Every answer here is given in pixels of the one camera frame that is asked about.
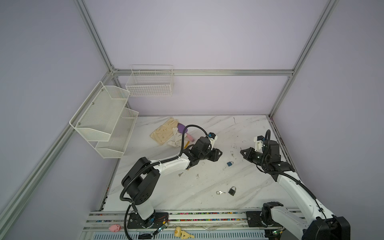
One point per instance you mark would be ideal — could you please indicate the black padlock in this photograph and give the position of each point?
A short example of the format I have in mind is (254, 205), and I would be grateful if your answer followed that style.
(232, 191)

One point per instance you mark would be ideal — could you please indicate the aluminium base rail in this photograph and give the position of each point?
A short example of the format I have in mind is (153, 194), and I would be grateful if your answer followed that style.
(204, 225)

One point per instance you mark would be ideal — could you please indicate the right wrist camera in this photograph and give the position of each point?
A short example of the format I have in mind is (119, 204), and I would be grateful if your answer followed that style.
(259, 143)

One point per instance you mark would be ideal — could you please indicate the white wire basket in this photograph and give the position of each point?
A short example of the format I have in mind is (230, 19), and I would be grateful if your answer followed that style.
(151, 81)

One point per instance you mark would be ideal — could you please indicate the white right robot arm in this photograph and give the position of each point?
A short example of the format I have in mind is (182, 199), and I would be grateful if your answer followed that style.
(319, 223)

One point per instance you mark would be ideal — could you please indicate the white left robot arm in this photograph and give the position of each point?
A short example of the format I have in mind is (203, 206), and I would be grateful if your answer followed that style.
(141, 180)

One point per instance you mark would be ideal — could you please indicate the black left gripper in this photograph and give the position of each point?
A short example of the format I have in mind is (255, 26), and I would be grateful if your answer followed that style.
(215, 157)

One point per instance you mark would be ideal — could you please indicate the white mesh two-tier shelf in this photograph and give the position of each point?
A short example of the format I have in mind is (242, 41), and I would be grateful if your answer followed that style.
(105, 121)

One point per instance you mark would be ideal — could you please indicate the pink toy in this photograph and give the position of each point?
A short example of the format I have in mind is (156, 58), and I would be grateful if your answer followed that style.
(115, 228)

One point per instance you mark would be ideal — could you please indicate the purple pink spatula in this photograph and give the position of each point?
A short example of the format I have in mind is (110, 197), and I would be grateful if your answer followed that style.
(181, 128)

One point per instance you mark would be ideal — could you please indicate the white cloth glove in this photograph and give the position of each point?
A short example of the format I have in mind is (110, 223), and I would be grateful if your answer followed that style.
(176, 139)

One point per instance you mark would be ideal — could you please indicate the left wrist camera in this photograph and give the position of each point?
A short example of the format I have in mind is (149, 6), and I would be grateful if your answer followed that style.
(212, 137)

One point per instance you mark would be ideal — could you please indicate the beige work glove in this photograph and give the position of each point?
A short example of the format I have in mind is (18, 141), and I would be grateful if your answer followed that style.
(163, 133)

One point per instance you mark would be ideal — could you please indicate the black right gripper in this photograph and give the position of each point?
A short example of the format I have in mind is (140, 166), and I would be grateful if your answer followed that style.
(248, 155)

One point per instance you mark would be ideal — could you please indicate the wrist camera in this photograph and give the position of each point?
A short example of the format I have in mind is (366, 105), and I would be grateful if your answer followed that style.
(212, 137)
(259, 143)

